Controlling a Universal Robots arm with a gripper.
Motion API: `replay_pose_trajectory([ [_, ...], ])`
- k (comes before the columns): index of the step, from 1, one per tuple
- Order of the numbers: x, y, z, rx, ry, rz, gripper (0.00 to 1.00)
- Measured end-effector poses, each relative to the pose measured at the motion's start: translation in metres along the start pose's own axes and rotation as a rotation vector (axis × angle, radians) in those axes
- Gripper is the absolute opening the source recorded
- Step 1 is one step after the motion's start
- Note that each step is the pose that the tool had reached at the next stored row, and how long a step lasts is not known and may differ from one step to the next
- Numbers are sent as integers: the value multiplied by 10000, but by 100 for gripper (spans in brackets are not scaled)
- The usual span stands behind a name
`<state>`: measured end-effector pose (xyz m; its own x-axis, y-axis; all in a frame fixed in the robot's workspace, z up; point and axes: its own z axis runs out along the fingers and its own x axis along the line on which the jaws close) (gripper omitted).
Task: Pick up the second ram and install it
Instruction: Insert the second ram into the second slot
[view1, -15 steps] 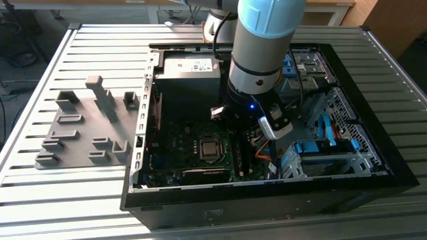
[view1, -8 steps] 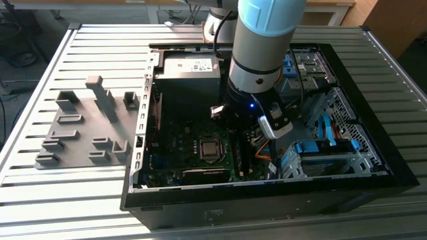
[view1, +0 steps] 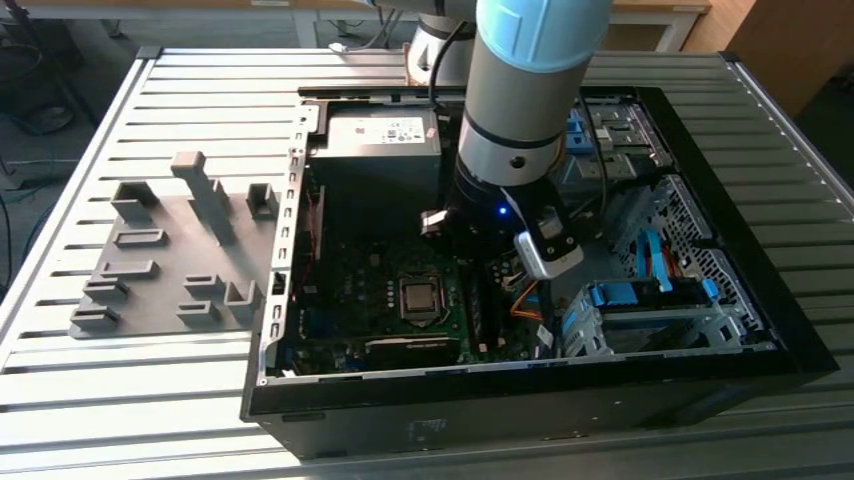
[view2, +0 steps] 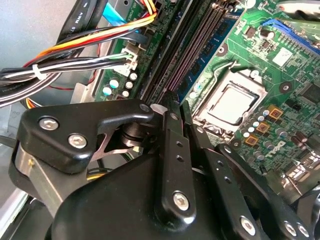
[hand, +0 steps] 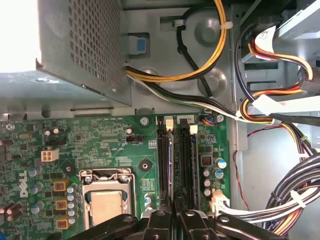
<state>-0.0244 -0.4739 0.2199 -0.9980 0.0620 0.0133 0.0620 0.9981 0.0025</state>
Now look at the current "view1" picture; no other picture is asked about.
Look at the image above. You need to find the dark equipment beside table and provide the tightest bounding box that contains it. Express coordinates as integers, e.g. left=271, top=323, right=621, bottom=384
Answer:
left=0, top=19, right=88, bottom=136

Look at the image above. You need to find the hard disk in blue carrier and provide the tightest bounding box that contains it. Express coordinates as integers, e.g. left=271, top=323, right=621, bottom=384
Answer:
left=586, top=278, right=721, bottom=316

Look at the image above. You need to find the low metal disk bay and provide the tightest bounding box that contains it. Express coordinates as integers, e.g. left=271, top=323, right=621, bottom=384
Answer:
left=559, top=279, right=762, bottom=357

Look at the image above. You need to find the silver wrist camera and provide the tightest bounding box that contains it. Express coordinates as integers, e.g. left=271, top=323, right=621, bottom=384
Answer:
left=511, top=203, right=586, bottom=280

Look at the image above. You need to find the CPU socket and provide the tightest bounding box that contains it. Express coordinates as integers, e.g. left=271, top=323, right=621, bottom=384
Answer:
left=395, top=272, right=451, bottom=329

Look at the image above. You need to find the blue drive bay latch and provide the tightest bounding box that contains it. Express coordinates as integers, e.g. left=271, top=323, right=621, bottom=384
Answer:
left=563, top=108, right=594, bottom=155

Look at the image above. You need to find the green motherboard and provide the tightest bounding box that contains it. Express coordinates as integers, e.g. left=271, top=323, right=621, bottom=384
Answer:
left=292, top=224, right=535, bottom=374

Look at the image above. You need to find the grey power supply unit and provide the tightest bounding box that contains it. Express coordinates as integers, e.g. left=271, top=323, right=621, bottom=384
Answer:
left=307, top=107, right=462, bottom=221

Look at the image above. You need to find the wooden cabinet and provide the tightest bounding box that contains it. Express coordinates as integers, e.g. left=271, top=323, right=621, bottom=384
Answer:
left=679, top=0, right=854, bottom=116

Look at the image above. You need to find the tall metal drive cage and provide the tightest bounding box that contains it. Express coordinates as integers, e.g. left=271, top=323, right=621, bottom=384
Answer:
left=552, top=97, right=673, bottom=201

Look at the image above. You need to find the black camera cable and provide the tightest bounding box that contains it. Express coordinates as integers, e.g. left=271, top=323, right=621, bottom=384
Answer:
left=426, top=19, right=472, bottom=216
left=578, top=94, right=610, bottom=239

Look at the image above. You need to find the silver CPU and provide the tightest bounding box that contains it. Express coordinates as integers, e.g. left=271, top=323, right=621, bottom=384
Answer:
left=403, top=283, right=440, bottom=312

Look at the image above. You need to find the grey parts rack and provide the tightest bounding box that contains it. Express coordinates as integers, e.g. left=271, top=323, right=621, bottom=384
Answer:
left=68, top=149, right=282, bottom=341

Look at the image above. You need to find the blue flat data wire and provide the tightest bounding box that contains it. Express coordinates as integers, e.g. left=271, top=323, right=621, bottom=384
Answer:
left=637, top=227, right=675, bottom=294

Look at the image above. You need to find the black graphics card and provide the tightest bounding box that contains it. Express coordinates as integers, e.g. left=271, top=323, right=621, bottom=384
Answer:
left=363, top=333, right=463, bottom=371

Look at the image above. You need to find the white framed desk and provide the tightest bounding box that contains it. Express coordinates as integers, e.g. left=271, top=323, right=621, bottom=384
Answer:
left=603, top=0, right=713, bottom=54

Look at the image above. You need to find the orange power wire bundle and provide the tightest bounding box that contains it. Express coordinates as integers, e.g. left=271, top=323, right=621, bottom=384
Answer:
left=510, top=278, right=555, bottom=321

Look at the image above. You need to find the black open PC case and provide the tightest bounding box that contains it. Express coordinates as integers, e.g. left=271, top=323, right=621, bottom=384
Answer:
left=239, top=84, right=841, bottom=461

